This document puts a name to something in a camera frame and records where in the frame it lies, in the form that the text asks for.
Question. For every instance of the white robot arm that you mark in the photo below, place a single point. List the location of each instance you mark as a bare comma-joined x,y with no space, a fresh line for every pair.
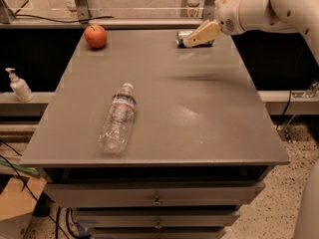
286,16

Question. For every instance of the red bull can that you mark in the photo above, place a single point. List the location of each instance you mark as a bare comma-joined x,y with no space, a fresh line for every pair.
183,42

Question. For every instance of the grey drawer cabinet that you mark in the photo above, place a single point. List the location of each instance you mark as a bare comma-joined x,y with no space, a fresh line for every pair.
200,145

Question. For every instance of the red apple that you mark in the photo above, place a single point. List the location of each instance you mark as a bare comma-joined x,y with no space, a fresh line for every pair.
96,36

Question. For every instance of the green rod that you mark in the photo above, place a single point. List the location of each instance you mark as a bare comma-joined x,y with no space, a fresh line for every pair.
20,168

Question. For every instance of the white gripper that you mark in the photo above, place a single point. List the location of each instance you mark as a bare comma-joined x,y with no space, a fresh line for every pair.
226,18

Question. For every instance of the clear plastic water bottle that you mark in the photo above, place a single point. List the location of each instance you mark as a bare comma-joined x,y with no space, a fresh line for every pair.
116,130

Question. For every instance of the white pump dispenser bottle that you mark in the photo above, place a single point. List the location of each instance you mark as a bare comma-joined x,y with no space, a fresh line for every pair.
19,87

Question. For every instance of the cardboard box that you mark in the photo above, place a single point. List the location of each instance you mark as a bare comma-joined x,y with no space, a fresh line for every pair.
17,203

